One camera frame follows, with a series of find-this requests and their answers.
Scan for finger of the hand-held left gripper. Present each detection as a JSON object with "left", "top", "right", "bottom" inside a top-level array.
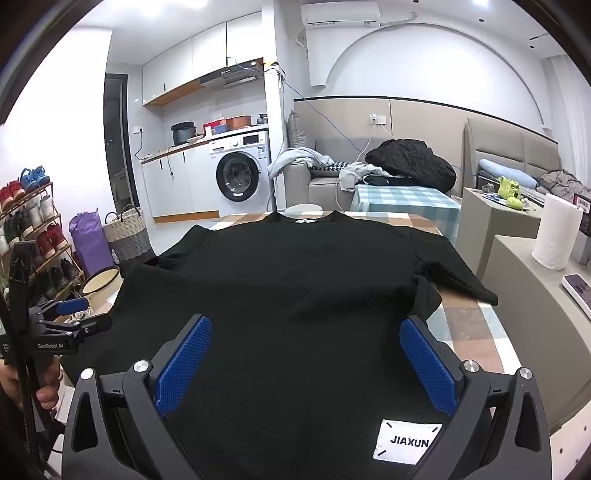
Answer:
[
  {"left": 44, "top": 315, "right": 114, "bottom": 344},
  {"left": 28, "top": 296, "right": 92, "bottom": 324}
]

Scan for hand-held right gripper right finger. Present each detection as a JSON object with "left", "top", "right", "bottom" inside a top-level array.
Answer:
[{"left": 398, "top": 316, "right": 552, "bottom": 480}]

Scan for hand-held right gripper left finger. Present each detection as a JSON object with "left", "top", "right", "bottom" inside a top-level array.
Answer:
[{"left": 62, "top": 314, "right": 218, "bottom": 480}]

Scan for black knit sweater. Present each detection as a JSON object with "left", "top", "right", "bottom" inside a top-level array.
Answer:
[{"left": 60, "top": 210, "right": 499, "bottom": 480}]

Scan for person's left hand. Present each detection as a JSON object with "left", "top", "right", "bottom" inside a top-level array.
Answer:
[{"left": 0, "top": 356, "right": 63, "bottom": 412}]

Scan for cream trash bin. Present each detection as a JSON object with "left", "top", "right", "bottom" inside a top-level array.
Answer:
[{"left": 81, "top": 267, "right": 123, "bottom": 310}]

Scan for checkered blanket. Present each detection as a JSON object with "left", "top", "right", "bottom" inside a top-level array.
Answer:
[{"left": 203, "top": 211, "right": 525, "bottom": 430}]

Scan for wooden shoe rack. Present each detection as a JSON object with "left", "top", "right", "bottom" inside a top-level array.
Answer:
[{"left": 0, "top": 182, "right": 86, "bottom": 319}]

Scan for purple bag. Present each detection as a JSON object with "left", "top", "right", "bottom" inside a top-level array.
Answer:
[{"left": 69, "top": 211, "right": 114, "bottom": 278}]

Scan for shoe rack with shoes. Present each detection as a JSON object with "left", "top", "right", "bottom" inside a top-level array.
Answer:
[{"left": 0, "top": 166, "right": 84, "bottom": 305}]

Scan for woven laundry basket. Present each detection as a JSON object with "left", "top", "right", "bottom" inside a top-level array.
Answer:
[{"left": 102, "top": 205, "right": 151, "bottom": 266}]

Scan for small grey cabinet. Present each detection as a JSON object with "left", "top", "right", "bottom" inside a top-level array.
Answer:
[{"left": 455, "top": 187, "right": 546, "bottom": 278}]

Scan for dark door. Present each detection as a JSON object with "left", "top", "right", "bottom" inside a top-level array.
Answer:
[{"left": 104, "top": 74, "right": 141, "bottom": 217}]

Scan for white flat device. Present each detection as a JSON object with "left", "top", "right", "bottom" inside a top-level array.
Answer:
[{"left": 561, "top": 273, "right": 591, "bottom": 321}]

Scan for teal checkered small table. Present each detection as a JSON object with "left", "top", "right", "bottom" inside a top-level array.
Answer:
[{"left": 351, "top": 185, "right": 462, "bottom": 241}]

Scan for white kitchen base cabinets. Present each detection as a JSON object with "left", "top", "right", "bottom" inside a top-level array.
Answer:
[{"left": 141, "top": 134, "right": 222, "bottom": 224}]

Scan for green toy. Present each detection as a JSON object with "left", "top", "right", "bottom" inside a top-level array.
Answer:
[{"left": 498, "top": 176, "right": 525, "bottom": 208}]

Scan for white washing machine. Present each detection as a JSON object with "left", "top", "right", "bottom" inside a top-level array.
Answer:
[{"left": 209, "top": 130, "right": 273, "bottom": 217}]

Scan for black quilted jacket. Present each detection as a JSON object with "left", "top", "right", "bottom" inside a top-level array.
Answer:
[{"left": 366, "top": 137, "right": 458, "bottom": 193}]

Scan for grey sofa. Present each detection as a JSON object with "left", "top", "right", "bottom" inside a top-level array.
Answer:
[{"left": 283, "top": 110, "right": 370, "bottom": 210}]

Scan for white grey clothing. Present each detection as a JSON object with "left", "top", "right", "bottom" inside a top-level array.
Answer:
[{"left": 338, "top": 161, "right": 386, "bottom": 192}]

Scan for black cooking pot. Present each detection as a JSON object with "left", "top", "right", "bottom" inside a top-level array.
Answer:
[{"left": 171, "top": 121, "right": 197, "bottom": 145}]

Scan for blue pillow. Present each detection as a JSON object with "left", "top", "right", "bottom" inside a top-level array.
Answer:
[{"left": 479, "top": 158, "right": 539, "bottom": 189}]

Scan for houndstooth pillow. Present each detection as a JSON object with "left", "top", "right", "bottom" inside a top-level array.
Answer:
[{"left": 310, "top": 159, "right": 354, "bottom": 177}]

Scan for grey bedding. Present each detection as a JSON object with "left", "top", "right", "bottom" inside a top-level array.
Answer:
[{"left": 536, "top": 170, "right": 587, "bottom": 200}]

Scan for light grey clothing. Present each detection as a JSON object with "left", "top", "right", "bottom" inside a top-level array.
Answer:
[{"left": 268, "top": 148, "right": 335, "bottom": 178}]

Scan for beige bed headboard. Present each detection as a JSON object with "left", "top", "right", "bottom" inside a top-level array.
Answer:
[{"left": 464, "top": 117, "right": 561, "bottom": 195}]

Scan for steel range hood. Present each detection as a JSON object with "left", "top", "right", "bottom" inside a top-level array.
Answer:
[{"left": 200, "top": 58, "right": 265, "bottom": 88}]

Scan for white curtain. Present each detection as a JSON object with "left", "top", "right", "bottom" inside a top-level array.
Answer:
[{"left": 540, "top": 54, "right": 573, "bottom": 148}]

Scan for white air conditioner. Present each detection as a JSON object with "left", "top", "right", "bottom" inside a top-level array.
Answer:
[{"left": 300, "top": 2, "right": 382, "bottom": 29}]

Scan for white wall cabinets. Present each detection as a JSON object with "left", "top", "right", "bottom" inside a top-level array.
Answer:
[{"left": 142, "top": 18, "right": 265, "bottom": 108}]

